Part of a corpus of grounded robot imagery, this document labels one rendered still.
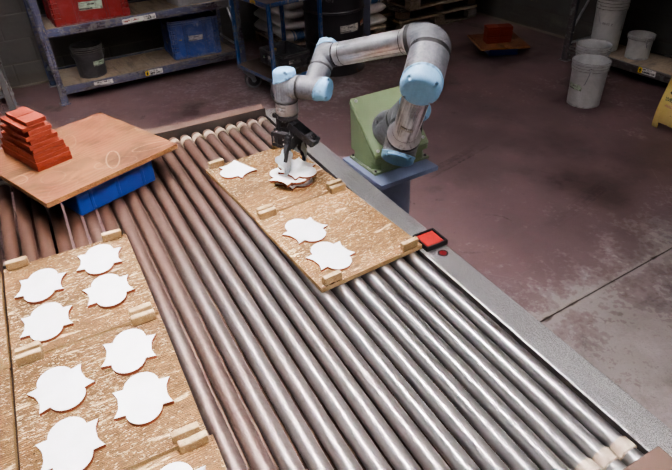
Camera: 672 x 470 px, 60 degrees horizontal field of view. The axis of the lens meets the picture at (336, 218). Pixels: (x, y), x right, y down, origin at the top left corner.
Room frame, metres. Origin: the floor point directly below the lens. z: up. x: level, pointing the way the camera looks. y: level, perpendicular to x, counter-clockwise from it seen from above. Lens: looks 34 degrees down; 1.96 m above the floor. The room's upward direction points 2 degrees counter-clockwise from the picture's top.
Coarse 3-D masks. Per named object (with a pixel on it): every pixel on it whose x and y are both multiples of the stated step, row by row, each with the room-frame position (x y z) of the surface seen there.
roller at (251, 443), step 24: (144, 216) 1.61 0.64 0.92; (168, 264) 1.34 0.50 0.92; (168, 288) 1.25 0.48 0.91; (192, 312) 1.13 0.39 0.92; (192, 336) 1.05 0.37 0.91; (216, 360) 0.96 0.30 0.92; (216, 384) 0.89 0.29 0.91; (240, 408) 0.82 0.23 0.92; (240, 432) 0.76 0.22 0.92; (264, 456) 0.70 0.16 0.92
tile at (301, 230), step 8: (288, 224) 1.49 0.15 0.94; (296, 224) 1.49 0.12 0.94; (304, 224) 1.49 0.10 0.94; (312, 224) 1.48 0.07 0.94; (320, 224) 1.48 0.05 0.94; (288, 232) 1.45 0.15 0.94; (296, 232) 1.44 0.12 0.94; (304, 232) 1.44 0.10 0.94; (312, 232) 1.44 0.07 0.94; (320, 232) 1.44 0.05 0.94; (296, 240) 1.41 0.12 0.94; (304, 240) 1.40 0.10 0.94; (312, 240) 1.40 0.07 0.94; (320, 240) 1.40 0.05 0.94
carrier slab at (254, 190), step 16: (240, 160) 1.95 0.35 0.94; (256, 160) 1.94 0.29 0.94; (272, 160) 1.94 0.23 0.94; (256, 176) 1.82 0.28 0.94; (320, 176) 1.80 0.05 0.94; (240, 192) 1.71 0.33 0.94; (256, 192) 1.70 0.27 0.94; (272, 192) 1.70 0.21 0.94; (288, 192) 1.70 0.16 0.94; (304, 192) 1.69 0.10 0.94; (320, 192) 1.69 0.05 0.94
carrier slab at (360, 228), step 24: (288, 216) 1.55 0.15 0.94; (312, 216) 1.54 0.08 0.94; (336, 216) 1.54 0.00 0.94; (360, 216) 1.53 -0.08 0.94; (384, 216) 1.52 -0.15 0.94; (288, 240) 1.42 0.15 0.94; (336, 240) 1.41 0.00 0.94; (360, 240) 1.40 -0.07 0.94; (384, 240) 1.40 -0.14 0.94; (312, 264) 1.29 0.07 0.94; (360, 264) 1.28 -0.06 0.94; (384, 264) 1.30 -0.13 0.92
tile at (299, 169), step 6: (294, 162) 1.81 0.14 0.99; (300, 162) 1.82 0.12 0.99; (306, 162) 1.82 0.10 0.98; (282, 168) 1.77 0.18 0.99; (294, 168) 1.77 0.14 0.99; (300, 168) 1.78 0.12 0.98; (306, 168) 1.78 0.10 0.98; (312, 168) 1.78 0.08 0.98; (282, 174) 1.75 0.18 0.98; (288, 174) 1.74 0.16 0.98; (294, 174) 1.74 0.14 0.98; (300, 174) 1.74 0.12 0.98; (306, 174) 1.74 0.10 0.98; (312, 174) 1.74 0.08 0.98
